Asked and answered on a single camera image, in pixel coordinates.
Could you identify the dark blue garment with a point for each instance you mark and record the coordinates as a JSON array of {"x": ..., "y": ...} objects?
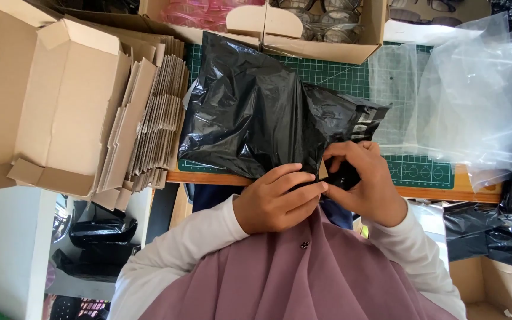
[{"x": 214, "y": 198}]

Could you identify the mauve headscarf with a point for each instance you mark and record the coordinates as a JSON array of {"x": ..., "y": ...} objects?
[{"x": 300, "y": 280}]

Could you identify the small brown cardboard piece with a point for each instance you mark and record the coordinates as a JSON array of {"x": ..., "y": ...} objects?
[{"x": 322, "y": 171}]

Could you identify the white box of dark glasses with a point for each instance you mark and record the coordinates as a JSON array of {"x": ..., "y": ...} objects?
[{"x": 416, "y": 33}]

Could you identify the pile of pink glasses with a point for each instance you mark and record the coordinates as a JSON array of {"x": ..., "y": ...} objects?
[{"x": 193, "y": 15}]

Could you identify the black table leg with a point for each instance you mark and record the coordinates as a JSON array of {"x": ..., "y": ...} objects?
[{"x": 160, "y": 213}]

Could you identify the person's left hand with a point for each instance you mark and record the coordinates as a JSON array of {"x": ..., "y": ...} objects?
[{"x": 265, "y": 206}]

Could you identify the cardboard tray box with divider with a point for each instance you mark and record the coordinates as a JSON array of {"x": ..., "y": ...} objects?
[{"x": 327, "y": 49}]

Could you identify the black plastic mailer bag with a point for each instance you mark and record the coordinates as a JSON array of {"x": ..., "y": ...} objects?
[{"x": 247, "y": 115}]

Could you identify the open brown cardboard box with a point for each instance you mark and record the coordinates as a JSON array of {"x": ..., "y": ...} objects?
[{"x": 491, "y": 289}]

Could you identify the white cabinet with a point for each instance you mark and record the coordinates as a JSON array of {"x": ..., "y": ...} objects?
[{"x": 7, "y": 249}]

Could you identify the person's right fingers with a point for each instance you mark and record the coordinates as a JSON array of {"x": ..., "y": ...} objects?
[{"x": 342, "y": 150}]

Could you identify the green cutting mat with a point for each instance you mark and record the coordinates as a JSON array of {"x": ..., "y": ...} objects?
[{"x": 340, "y": 71}]

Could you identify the stack of flat cardboard boxes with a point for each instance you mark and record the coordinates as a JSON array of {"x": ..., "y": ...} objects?
[{"x": 160, "y": 115}]

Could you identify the pile of clear plastic bags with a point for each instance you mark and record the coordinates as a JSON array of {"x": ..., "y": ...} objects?
[{"x": 469, "y": 97}]

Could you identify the pile of clear glasses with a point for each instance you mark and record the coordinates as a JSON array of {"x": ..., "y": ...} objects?
[{"x": 331, "y": 22}]

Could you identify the person's right hand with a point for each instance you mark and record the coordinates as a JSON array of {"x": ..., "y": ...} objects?
[{"x": 371, "y": 191}]

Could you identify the person's left fingers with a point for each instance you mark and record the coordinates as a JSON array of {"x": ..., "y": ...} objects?
[{"x": 300, "y": 189}]

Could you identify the black plastic bag bundle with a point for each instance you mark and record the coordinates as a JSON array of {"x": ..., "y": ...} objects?
[{"x": 100, "y": 249}]

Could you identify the unfolded brown cardboard box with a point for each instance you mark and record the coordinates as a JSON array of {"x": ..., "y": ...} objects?
[{"x": 69, "y": 102}]

